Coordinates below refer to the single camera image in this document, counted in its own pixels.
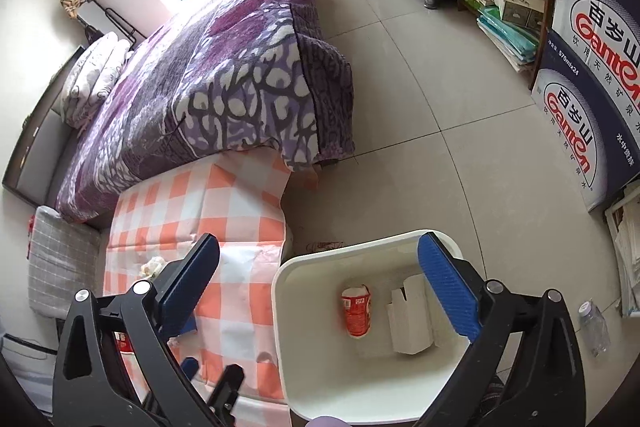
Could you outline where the red drink carton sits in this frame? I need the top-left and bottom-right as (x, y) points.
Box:
(341, 285), (371, 338)

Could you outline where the white plastic trash bin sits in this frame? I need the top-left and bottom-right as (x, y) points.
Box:
(271, 230), (470, 426)

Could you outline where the clear plastic water bottle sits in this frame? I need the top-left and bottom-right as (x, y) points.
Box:
(578, 300), (611, 357)

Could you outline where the crumpled white tissue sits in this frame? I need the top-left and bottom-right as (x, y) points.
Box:
(139, 256), (167, 281)

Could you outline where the white cardboard box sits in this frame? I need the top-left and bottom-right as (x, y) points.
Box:
(386, 274), (434, 355)

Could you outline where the grey checkered cushion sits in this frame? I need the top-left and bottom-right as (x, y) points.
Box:
(27, 206), (101, 320)

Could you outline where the orange white checkered tablecloth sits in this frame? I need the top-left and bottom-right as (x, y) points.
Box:
(103, 147), (291, 426)

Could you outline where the dark wooden headboard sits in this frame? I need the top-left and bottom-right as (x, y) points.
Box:
(2, 46), (86, 208)

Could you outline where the lower Ganten water box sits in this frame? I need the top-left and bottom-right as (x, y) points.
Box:
(532, 30), (639, 211)

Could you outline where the ganten water box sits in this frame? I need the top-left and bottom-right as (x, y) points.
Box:
(532, 30), (639, 211)
(552, 0), (639, 129)

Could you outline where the folded white patterned quilt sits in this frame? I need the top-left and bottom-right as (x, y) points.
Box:
(61, 31), (131, 130)

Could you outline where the stack of teal books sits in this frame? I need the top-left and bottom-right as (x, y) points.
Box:
(476, 5), (539, 72)

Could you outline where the purple patterned bed blanket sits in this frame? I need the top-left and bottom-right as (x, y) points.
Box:
(54, 0), (355, 222)

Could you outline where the upper Ganten water box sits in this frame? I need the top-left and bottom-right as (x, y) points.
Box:
(552, 0), (639, 129)

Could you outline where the black coat rack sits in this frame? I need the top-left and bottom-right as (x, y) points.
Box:
(60, 0), (145, 49)

